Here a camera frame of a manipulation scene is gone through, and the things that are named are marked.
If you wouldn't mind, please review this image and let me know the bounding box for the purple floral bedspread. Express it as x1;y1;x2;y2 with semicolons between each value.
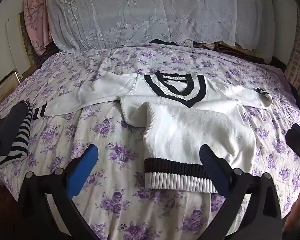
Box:
0;42;300;240

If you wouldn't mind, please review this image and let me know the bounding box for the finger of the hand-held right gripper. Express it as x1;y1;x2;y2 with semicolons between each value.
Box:
285;122;300;177

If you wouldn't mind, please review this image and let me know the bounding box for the white lace cover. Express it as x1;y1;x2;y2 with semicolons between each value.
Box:
45;0;275;53

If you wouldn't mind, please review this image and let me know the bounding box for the dark navy garment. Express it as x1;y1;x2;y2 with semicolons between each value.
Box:
0;101;32;159

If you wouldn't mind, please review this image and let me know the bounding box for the plaid curtain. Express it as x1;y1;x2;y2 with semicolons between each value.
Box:
284;7;300;98

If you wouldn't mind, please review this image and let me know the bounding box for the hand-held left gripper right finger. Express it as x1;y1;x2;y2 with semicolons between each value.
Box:
199;144;283;240

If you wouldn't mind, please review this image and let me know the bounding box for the pink floral cloth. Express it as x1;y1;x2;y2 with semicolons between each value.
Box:
22;0;54;55

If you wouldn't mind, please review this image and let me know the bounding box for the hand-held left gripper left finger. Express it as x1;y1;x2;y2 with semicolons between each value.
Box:
17;144;100;240

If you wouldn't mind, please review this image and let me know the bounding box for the white sweater with black trim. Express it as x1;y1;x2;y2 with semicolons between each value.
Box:
32;70;273;194

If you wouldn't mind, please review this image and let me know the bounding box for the black white striped garment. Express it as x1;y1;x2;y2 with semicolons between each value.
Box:
0;100;34;168

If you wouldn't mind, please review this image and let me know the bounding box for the person's right hand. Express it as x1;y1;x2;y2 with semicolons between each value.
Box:
284;177;300;233

